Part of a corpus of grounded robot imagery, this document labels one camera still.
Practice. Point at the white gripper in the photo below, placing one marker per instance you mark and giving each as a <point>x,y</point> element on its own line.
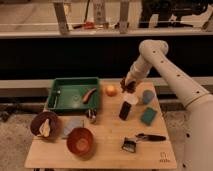
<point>134,75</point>

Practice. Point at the dark purple grapes bunch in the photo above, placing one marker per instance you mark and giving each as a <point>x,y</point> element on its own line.
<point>130,88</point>

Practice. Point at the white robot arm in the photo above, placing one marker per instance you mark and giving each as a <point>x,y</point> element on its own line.
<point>198,101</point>

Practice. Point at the blue-grey cup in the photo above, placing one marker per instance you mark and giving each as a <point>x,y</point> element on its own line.
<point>147,97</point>

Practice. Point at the white paper cup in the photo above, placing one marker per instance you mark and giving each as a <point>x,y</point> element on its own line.
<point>130,98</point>

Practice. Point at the orange fruit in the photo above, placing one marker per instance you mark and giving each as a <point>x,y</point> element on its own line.
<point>111,90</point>

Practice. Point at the black rectangular block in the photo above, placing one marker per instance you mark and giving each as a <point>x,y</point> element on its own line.
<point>125,109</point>

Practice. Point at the teal green sponge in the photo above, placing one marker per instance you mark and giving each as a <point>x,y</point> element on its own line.
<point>148,116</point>

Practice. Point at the green plastic tray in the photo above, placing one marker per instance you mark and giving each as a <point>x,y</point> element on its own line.
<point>72,92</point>

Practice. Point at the metal spoon in tray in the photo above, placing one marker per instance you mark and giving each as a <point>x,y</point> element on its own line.
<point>58,92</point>

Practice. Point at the grey cloth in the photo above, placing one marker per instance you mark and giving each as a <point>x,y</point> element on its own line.
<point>70,125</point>

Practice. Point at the orange-brown bowl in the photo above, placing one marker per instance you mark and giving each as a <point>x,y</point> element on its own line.
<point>80,141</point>

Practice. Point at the yellow banana peel toy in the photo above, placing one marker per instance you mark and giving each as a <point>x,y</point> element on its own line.
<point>44,129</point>

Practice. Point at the dark brown bowl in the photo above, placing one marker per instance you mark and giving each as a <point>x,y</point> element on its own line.
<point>54,123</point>

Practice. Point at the black-handled brush tool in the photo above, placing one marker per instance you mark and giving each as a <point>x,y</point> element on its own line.
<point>129,144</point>

